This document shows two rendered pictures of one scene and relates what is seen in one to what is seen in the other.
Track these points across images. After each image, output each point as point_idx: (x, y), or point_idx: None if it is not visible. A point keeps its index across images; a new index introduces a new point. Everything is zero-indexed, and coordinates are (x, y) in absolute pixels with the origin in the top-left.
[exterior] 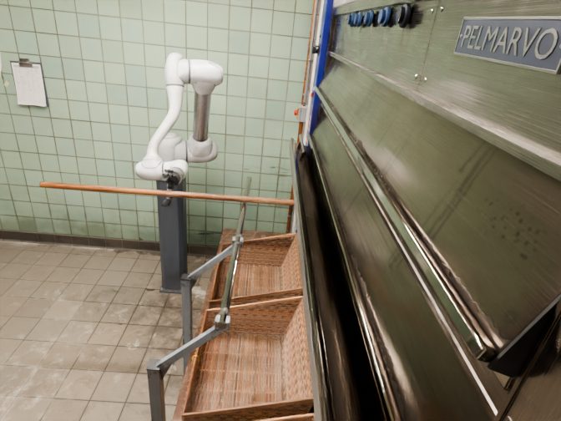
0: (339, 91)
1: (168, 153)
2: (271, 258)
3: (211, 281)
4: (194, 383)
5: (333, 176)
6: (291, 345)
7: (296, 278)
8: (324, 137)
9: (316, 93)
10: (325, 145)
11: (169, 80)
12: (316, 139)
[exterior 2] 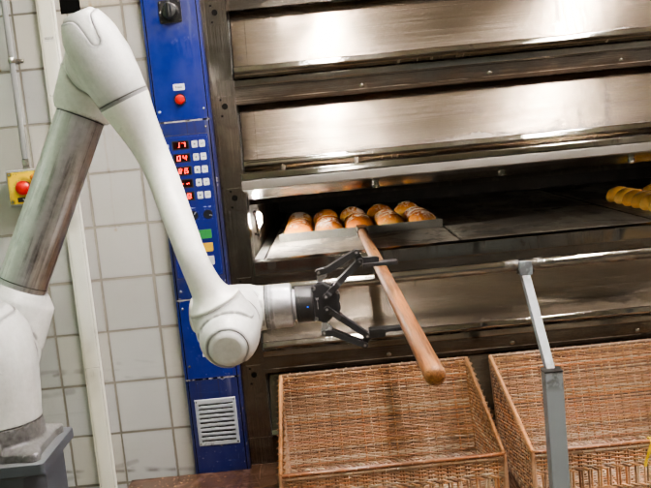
0: (418, 30)
1: (35, 359)
2: (251, 487)
3: None
4: None
5: (503, 124)
6: None
7: (416, 383)
8: (344, 129)
9: (291, 67)
10: (383, 128)
11: (139, 76)
12: (298, 149)
